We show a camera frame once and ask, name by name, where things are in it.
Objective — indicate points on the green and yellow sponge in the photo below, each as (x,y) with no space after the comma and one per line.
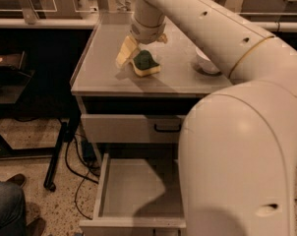
(144,65)

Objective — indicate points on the grey drawer cabinet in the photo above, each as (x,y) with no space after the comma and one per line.
(101,88)

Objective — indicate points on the black metal table frame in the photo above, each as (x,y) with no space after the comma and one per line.
(7,152)

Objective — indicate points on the black drawer handle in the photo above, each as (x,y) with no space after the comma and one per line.
(176,129)

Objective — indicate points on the white ceramic bowl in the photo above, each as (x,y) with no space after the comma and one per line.
(204,62)

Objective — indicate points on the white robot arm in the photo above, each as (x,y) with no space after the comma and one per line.
(237,150)

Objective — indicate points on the brown shoe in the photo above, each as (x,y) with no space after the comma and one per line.
(18,179)

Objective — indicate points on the white horizontal rail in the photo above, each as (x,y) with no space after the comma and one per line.
(91,23)

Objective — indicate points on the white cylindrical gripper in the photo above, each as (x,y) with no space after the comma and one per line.
(148,33)

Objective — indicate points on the open grey middle drawer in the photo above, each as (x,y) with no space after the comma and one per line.
(137,197)

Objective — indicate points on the closed grey top drawer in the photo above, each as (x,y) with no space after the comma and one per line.
(111,128)

